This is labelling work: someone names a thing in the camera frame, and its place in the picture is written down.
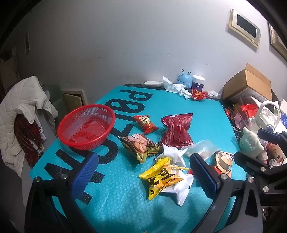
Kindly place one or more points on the teal bubble mat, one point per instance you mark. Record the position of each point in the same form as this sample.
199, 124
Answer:
125, 201

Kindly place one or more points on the dark jar with white lid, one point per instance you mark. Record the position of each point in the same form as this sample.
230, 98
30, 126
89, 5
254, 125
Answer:
198, 84

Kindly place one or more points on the dark picture frame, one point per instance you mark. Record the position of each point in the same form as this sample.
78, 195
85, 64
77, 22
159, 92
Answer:
278, 42

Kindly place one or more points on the plain white snack packet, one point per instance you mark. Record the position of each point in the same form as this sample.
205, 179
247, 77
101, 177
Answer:
172, 154

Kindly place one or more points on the pale green plush toy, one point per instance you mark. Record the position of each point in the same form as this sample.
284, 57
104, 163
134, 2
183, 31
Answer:
250, 143

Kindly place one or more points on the flat white device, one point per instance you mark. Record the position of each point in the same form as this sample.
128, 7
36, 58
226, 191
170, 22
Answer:
152, 83

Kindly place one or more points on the yellow lollipop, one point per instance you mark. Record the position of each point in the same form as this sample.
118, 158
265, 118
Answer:
179, 167

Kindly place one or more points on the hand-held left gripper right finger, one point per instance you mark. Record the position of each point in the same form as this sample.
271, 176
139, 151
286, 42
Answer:
203, 177

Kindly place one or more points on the white silver snack packet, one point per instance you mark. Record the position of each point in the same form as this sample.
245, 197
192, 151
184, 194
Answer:
182, 190

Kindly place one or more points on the brown cartoon snack packet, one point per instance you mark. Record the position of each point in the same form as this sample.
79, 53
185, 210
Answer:
223, 161

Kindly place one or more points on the red plastic basket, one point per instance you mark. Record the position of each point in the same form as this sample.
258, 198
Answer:
65, 132

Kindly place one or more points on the wall hatch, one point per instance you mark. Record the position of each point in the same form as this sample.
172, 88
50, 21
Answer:
72, 98

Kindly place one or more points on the cardboard box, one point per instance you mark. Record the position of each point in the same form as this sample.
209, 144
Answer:
237, 85

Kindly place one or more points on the crumpled white tissue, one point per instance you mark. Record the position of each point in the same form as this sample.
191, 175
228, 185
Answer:
173, 87

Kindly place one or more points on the blue antlered humidifier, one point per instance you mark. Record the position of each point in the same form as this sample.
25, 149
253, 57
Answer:
183, 79

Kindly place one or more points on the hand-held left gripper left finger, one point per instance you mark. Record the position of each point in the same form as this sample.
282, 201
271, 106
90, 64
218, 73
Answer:
85, 177

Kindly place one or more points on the small red wrapper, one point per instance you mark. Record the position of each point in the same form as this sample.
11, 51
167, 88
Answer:
198, 95

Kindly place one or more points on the red cartoon snack packet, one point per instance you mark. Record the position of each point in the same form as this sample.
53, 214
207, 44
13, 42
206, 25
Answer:
145, 124

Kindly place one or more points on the crumpled clear wrapper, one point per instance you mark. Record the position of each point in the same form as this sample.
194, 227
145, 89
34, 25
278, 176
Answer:
214, 94

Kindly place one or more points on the white quilted jacket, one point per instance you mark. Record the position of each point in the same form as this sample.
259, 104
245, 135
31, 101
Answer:
20, 100

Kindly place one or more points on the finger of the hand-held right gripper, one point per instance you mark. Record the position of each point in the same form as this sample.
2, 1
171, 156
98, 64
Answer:
253, 164
272, 137

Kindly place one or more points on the yellow snack packet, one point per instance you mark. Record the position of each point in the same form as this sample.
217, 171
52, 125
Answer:
159, 179

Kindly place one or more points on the dark red snack packet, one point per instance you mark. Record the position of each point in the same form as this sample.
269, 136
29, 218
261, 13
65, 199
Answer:
177, 130

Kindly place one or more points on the red foil bag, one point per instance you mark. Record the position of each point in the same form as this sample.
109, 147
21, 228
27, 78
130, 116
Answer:
250, 109

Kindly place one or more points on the clear plastic snack packet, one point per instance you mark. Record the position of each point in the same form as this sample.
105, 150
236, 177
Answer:
201, 146

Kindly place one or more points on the pink printed tube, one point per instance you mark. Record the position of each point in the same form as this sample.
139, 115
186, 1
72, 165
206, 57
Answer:
274, 150

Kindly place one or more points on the golden peanut snack packet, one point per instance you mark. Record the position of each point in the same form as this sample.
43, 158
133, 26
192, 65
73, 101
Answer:
139, 145

